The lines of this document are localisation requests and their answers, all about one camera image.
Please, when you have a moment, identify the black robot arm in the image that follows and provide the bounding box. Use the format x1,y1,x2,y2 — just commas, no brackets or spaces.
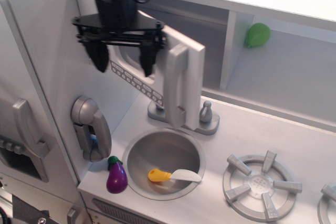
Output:
72,0,164,77

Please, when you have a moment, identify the white toy microwave door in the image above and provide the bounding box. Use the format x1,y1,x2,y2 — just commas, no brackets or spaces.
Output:
72,0,206,129

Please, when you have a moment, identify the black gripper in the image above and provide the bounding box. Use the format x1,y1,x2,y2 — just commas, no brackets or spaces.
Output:
72,0,165,77

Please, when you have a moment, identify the grey toy wall phone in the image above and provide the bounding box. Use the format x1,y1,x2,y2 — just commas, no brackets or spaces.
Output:
71,96,112,162

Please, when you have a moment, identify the green toy pear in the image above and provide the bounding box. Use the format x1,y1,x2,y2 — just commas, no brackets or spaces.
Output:
246,23,271,48

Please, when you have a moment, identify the grey toy stove burner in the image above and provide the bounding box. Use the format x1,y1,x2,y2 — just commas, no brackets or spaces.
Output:
223,151,302,222

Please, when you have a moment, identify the purple toy eggplant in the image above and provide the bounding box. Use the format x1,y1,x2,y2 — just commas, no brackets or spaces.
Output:
106,156,128,194

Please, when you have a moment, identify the grey fridge door handle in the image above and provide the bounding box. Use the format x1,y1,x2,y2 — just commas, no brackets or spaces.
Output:
12,98,50,158

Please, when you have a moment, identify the grey ice dispenser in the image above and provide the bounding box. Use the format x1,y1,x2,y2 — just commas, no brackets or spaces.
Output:
1,136,49,183

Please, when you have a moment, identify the grey toy faucet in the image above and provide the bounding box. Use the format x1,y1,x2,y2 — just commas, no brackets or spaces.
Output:
148,100,220,135

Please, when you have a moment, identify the round metal sink bowl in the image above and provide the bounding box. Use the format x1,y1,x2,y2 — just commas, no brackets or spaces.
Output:
122,128,206,201

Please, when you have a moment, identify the yellow handled toy knife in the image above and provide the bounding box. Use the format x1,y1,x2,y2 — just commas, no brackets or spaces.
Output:
148,169,202,183

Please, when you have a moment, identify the grey oven door handle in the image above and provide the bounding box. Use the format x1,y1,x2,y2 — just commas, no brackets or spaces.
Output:
67,208,78,224

